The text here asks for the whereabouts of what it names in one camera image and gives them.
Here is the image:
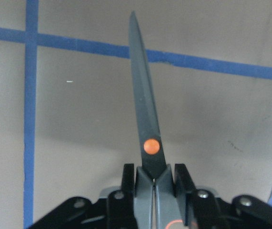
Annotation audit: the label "black scissors with orange pivot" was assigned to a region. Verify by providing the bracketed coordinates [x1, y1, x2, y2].
[129, 12, 183, 229]

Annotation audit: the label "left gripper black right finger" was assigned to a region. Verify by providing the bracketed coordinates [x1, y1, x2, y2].
[174, 164, 196, 226]

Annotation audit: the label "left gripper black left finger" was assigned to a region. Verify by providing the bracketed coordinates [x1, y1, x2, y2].
[121, 164, 135, 197]

